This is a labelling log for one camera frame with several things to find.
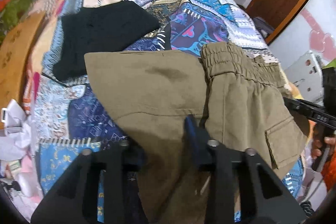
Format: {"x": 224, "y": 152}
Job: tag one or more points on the carved wooden board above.
{"x": 18, "y": 61}

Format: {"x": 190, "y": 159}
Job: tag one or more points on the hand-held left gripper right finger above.
{"x": 193, "y": 134}

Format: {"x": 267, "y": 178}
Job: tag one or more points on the person's right hand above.
{"x": 317, "y": 148}

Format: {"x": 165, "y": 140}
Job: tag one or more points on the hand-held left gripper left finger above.
{"x": 115, "y": 174}

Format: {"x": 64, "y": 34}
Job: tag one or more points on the green printed bag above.
{"x": 15, "y": 6}

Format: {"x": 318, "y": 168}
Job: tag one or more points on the wardrobe with white sliding door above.
{"x": 309, "y": 16}

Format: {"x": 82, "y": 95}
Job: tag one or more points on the grey cloth heap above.
{"x": 263, "y": 28}

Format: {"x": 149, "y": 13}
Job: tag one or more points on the olive green pants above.
{"x": 157, "y": 87}

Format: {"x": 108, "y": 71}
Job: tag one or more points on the person's orange clothing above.
{"x": 331, "y": 174}

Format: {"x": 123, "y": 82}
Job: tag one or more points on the white plastic bag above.
{"x": 15, "y": 129}

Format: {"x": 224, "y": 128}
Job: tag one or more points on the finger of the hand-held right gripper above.
{"x": 299, "y": 109}

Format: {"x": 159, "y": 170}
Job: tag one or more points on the black garment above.
{"x": 105, "y": 29}

